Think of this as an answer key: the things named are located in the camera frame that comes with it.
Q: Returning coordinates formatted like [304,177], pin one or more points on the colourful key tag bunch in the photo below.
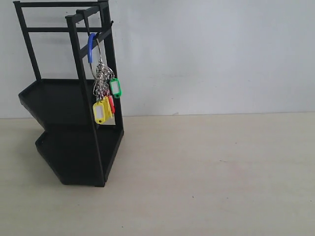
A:
[106,86]

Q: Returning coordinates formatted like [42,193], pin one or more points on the black metal shelf rack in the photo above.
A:
[79,151]

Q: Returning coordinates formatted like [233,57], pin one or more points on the black metal S-hook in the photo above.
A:
[96,23]

